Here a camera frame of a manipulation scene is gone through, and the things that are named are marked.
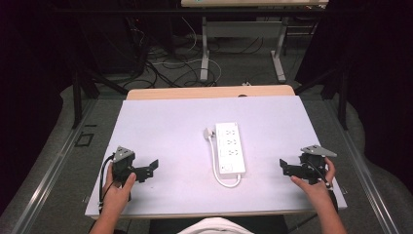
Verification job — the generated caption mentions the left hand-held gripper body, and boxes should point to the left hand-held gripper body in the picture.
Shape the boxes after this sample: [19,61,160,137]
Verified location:
[111,145,136,184]

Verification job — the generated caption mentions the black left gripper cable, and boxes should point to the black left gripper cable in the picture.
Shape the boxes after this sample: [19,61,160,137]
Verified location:
[97,154,116,214]

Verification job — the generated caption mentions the person's left hand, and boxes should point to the person's left hand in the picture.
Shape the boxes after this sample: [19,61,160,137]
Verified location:
[102,162,137,214]

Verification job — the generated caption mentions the white table cover sheet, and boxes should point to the white table cover sheet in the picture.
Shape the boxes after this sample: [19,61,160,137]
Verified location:
[84,95,348,219]

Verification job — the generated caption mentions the white power strip cable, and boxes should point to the white power strip cable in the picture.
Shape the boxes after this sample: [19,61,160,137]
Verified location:
[207,136,244,189]

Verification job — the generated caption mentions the black curtain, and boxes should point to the black curtain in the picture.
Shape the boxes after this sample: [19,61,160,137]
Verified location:
[0,0,82,215]
[295,0,413,196]

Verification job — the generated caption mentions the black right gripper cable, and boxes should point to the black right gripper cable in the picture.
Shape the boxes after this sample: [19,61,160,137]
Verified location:
[307,161,335,192]

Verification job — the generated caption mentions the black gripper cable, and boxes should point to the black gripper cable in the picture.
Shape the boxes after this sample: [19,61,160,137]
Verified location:
[97,154,116,214]
[307,161,335,192]

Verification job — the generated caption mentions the black metal stand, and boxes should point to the black metal stand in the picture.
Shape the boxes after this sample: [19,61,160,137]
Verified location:
[293,62,350,132]
[71,62,130,130]

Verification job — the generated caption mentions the person's right hand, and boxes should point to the person's right hand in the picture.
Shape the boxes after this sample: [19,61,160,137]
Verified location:
[289,157,337,209]

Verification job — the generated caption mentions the desk with white legs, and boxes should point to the desk with white legs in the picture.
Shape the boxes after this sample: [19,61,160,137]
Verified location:
[180,0,329,83]

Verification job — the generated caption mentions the metal floor rail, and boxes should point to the metal floor rail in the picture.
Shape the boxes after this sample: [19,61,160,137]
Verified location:
[322,97,402,234]
[9,97,99,234]

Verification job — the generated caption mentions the white power strip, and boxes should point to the white power strip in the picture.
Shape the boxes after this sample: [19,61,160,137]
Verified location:
[214,121,247,178]

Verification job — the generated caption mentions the white floor cable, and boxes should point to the white floor cable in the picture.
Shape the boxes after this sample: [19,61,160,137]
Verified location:
[152,16,223,86]

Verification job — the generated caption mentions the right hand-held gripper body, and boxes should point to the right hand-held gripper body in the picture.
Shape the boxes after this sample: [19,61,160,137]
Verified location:
[298,144,338,186]

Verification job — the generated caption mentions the person's white shirt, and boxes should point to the person's white shirt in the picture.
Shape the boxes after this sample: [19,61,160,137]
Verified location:
[176,216,255,234]

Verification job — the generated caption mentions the black horizontal bar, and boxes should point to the black horizontal bar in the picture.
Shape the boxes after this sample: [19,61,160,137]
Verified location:
[53,7,327,16]

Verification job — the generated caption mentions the black floor socket frame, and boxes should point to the black floor socket frame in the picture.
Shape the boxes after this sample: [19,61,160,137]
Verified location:
[74,131,95,148]

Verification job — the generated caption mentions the wooden table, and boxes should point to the wooden table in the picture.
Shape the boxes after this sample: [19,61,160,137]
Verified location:
[126,84,296,101]

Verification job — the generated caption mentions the black floor cables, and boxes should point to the black floor cables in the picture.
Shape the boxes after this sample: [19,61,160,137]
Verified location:
[125,18,266,90]

